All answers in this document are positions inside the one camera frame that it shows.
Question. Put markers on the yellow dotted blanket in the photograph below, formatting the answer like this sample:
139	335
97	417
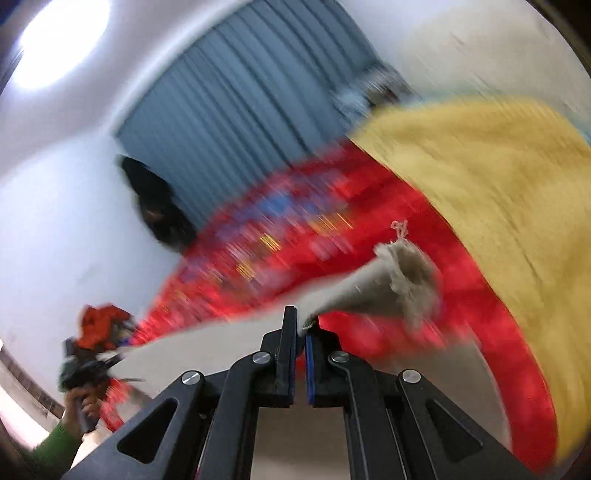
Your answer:
511	176

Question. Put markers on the striped clothes pile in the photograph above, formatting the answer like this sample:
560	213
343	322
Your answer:
377	86

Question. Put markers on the orange-red garment pile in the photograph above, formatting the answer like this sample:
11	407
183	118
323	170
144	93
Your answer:
99	327

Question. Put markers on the cream upholstered headboard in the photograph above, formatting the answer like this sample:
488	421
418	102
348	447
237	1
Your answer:
499	47

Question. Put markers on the left hand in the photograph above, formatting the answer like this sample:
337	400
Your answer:
82	411

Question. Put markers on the red satin embroidered bedspread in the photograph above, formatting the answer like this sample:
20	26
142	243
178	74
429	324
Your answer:
293	241

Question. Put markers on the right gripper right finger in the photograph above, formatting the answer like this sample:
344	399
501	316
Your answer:
401	426

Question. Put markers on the black hanging clothes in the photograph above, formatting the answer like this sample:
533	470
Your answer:
156	206

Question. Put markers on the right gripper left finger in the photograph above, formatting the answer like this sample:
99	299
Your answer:
202	426

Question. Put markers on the beige pants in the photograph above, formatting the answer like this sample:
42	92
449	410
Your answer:
303	443

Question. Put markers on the green sleeved forearm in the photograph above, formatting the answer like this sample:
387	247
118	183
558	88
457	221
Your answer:
54	456

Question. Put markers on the blue-grey curtain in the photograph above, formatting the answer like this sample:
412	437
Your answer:
252	96

